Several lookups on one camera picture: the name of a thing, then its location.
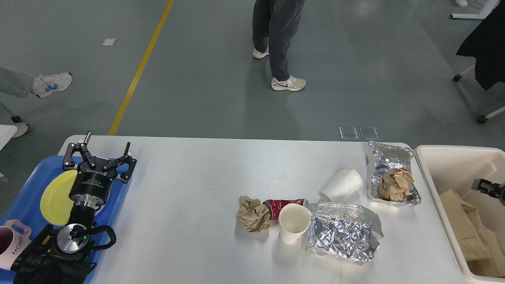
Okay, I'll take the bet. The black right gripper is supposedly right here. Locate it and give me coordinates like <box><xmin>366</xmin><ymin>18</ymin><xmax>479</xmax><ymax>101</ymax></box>
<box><xmin>473</xmin><ymin>179</ymin><xmax>505</xmax><ymax>205</ymax></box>

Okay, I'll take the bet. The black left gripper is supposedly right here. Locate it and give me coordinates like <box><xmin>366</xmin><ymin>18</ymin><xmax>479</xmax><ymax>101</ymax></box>
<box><xmin>62</xmin><ymin>131</ymin><xmax>137</xmax><ymax>207</ymax></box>

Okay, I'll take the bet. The yellow plastic plate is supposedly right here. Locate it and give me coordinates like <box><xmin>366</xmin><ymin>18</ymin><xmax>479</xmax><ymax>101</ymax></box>
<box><xmin>40</xmin><ymin>170</ymin><xmax>77</xmax><ymax>226</ymax></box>

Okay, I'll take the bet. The brown paper sheet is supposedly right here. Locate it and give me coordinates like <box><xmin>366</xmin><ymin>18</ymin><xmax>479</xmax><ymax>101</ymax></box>
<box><xmin>440</xmin><ymin>189</ymin><xmax>505</xmax><ymax>277</ymax></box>

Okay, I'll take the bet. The pink ribbed mug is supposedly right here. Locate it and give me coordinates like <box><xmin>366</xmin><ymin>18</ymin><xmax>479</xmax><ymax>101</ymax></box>
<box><xmin>0</xmin><ymin>219</ymin><xmax>32</xmax><ymax>270</ymax></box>

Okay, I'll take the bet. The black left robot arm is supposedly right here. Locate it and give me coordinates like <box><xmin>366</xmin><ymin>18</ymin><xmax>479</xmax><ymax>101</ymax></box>
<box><xmin>11</xmin><ymin>132</ymin><xmax>137</xmax><ymax>284</ymax></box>

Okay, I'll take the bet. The pale green plate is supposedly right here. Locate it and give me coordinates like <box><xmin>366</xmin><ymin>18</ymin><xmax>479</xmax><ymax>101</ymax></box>
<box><xmin>94</xmin><ymin>184</ymin><xmax>112</xmax><ymax>216</ymax></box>

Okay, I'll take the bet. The beige plastic bin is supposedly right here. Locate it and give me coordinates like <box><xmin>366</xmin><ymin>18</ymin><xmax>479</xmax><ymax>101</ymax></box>
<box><xmin>415</xmin><ymin>145</ymin><xmax>505</xmax><ymax>284</ymax></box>

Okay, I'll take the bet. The brown paper wad in foil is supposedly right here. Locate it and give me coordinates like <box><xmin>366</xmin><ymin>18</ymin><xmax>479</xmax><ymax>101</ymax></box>
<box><xmin>379</xmin><ymin>168</ymin><xmax>414</xmax><ymax>202</ymax></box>

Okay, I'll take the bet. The small crumpled foil bag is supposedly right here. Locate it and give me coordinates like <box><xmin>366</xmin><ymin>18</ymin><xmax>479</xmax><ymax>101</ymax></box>
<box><xmin>367</xmin><ymin>141</ymin><xmax>421</xmax><ymax>207</ymax></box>

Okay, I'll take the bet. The white table corner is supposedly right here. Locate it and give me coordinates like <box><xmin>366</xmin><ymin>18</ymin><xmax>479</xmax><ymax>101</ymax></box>
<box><xmin>0</xmin><ymin>124</ymin><xmax>17</xmax><ymax>150</ymax></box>

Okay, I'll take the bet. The white blue sneaker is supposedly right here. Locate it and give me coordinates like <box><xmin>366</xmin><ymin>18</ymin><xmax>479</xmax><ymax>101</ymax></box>
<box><xmin>30</xmin><ymin>73</ymin><xmax>73</xmax><ymax>99</ymax></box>

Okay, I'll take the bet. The tipped white paper cup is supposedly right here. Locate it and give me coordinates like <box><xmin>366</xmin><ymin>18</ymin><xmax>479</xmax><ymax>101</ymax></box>
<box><xmin>320</xmin><ymin>167</ymin><xmax>363</xmax><ymax>202</ymax></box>

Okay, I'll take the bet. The large crumpled foil sheet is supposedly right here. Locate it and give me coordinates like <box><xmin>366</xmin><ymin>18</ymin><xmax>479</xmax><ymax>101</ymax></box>
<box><xmin>303</xmin><ymin>202</ymin><xmax>384</xmax><ymax>265</ymax></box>

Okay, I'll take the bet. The crumpled brown paper ball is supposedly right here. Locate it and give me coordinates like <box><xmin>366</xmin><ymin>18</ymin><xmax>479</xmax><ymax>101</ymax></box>
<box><xmin>237</xmin><ymin>196</ymin><xmax>272</xmax><ymax>233</ymax></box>

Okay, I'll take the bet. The crushed red soda can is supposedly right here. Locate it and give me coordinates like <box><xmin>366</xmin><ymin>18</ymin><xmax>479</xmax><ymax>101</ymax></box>
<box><xmin>263</xmin><ymin>198</ymin><xmax>308</xmax><ymax>220</ymax></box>

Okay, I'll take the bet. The upright white paper cup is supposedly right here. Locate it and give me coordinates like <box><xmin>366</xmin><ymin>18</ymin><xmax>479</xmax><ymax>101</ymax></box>
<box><xmin>278</xmin><ymin>203</ymin><xmax>312</xmax><ymax>244</ymax></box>

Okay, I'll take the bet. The person in grey trousers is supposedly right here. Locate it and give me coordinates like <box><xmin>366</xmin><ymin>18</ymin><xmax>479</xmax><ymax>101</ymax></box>
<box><xmin>252</xmin><ymin>0</ymin><xmax>306</xmax><ymax>92</ymax></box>

